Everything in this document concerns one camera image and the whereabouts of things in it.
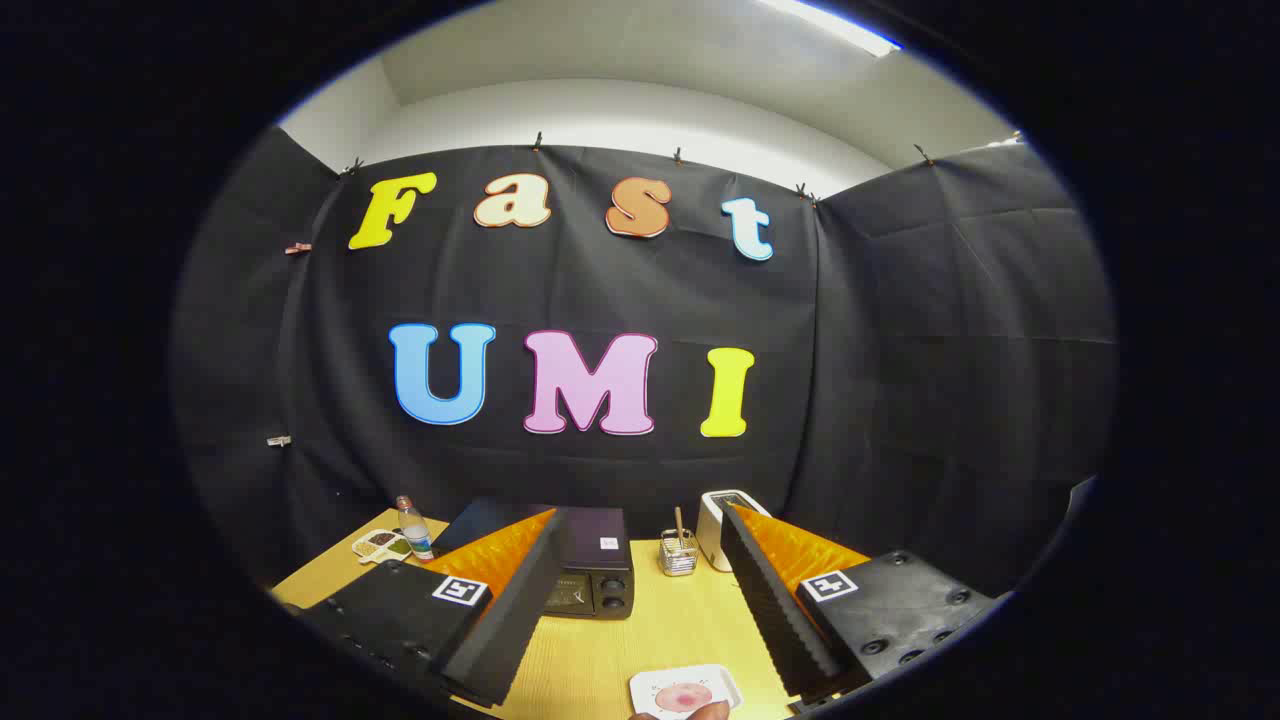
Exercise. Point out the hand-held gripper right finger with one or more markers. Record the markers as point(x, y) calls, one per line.
point(770, 600)

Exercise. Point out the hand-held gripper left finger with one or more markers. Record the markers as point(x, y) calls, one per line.
point(520, 610)

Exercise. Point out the white square plate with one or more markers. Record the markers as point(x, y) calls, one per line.
point(722, 686)

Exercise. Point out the black toaster oven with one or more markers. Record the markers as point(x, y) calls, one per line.
point(595, 540)

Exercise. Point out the pink round meat slice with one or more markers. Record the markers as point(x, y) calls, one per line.
point(682, 697)

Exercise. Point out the white toaster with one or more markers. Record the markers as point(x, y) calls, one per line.
point(712, 535)

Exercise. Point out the wooden stick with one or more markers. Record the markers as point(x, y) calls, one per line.
point(679, 522)

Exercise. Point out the clear water bottle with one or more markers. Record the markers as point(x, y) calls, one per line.
point(415, 535)

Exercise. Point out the white divided snack dish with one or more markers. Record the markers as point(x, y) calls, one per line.
point(380, 545)

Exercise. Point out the row of black cloth clips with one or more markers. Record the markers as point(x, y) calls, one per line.
point(537, 142)

